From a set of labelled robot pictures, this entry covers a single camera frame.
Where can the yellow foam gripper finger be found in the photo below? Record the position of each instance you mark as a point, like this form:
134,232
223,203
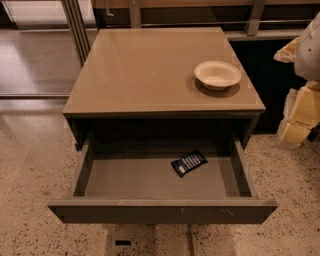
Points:
301,113
287,53

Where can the open grey top drawer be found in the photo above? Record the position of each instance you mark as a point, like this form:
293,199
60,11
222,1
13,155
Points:
133,182

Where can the grey cabinet with glossy top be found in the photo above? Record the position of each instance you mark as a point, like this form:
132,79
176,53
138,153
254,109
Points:
138,87

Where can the dark blue rxbar wrapper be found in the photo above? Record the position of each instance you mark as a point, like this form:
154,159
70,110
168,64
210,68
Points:
188,163

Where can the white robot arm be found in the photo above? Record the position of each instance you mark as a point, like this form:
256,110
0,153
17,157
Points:
307,61

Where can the metal shelving rail frame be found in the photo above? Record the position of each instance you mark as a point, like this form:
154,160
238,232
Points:
240,19

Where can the grey vertical metal post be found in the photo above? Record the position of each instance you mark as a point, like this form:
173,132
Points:
76,25

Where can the white paper bowl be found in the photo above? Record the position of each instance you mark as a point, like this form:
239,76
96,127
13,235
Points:
217,75

